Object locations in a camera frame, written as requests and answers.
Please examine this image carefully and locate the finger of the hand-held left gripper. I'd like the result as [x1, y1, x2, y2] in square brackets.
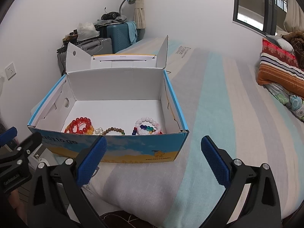
[0, 127, 18, 148]
[0, 132, 42, 164]

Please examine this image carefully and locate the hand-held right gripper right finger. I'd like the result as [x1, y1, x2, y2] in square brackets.
[201, 135, 283, 228]

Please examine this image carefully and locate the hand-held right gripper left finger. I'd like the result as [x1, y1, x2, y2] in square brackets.
[27, 135, 108, 228]

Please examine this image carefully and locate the yellow bead bracelet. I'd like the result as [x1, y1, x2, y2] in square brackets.
[64, 121, 95, 135]

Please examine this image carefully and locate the brown wooden bead bracelet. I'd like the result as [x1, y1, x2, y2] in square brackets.
[104, 127, 125, 136]

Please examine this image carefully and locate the red bead bracelet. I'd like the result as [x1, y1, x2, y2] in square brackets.
[69, 117, 93, 134]

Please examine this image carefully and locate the multicoloured glass bead bracelet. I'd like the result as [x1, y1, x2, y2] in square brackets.
[132, 123, 155, 136]

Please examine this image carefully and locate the white bead bracelet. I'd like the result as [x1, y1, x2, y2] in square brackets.
[135, 116, 160, 135]

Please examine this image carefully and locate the blue and yellow cardboard box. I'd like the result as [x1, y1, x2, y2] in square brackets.
[27, 35, 190, 163]

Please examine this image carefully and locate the striped bed sheet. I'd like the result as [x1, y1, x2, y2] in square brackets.
[85, 37, 304, 228]

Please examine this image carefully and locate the floral quilt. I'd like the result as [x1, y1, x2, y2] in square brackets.
[264, 83, 304, 120]

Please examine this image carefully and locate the small dark box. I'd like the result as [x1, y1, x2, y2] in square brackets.
[63, 30, 79, 44]

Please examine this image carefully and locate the grey suitcase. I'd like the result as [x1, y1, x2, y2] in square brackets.
[57, 37, 112, 76]

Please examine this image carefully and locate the striped red orange pillow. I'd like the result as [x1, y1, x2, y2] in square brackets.
[258, 38, 304, 93]

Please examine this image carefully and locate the clear plastic bag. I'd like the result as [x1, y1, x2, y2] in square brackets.
[78, 22, 99, 40]

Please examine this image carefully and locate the teal suitcase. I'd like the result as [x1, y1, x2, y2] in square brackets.
[98, 21, 138, 54]

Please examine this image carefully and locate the light blue cloth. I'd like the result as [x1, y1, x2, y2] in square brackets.
[126, 21, 138, 44]

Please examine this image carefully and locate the white pillow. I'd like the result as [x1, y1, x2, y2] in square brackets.
[266, 34, 294, 53]

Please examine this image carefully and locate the grey cloth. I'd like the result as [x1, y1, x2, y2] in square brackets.
[95, 16, 127, 26]

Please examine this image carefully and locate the brown fur blanket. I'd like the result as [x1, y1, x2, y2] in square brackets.
[281, 31, 304, 53]

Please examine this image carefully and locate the beige curtain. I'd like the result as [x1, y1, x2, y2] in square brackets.
[133, 0, 146, 40]
[284, 0, 304, 32]

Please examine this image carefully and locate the dark framed window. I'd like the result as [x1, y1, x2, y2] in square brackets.
[233, 0, 289, 37]

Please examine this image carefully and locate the white wall socket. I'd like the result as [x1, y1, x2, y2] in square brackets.
[5, 62, 17, 80]

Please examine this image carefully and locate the black device with cable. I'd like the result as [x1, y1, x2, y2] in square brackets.
[101, 8, 120, 21]

